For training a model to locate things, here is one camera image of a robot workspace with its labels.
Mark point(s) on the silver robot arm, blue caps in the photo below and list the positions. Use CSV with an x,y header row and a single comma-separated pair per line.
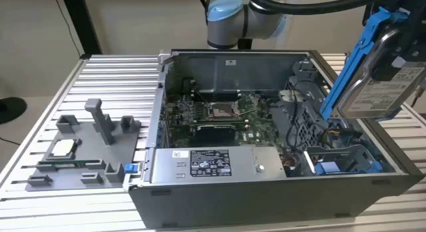
x,y
230,30

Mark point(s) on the black graphics card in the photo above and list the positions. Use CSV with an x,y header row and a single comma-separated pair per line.
x,y
213,136

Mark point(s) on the grey parts rack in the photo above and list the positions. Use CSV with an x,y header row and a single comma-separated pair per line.
x,y
83,142

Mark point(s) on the black round stand base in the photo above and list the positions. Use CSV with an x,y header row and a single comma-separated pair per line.
x,y
11,109

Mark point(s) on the CPU socket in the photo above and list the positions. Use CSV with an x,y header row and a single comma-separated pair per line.
x,y
221,111

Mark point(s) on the grey disk bay cage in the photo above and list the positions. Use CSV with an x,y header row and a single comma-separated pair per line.
x,y
309,112

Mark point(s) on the black upright post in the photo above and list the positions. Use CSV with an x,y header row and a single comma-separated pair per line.
x,y
85,25

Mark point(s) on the green motherboard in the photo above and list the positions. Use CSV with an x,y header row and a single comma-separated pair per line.
x,y
260,132

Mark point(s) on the green RAM stick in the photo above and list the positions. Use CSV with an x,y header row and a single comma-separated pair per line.
x,y
78,163

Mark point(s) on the black RAM slot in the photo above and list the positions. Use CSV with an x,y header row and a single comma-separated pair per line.
x,y
217,98
217,93

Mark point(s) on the silver CPU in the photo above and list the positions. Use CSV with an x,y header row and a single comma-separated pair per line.
x,y
63,147

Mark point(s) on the blue case latch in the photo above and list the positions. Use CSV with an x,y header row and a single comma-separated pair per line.
x,y
131,168

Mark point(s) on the grey open PC case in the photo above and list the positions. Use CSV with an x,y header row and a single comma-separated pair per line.
x,y
253,204

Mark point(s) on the silver power supply unit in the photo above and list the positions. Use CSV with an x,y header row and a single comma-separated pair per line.
x,y
166,167

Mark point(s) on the hard disk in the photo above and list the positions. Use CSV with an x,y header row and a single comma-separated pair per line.
x,y
373,97
328,167

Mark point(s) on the thin metal locking lever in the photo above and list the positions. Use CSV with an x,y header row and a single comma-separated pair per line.
x,y
202,96

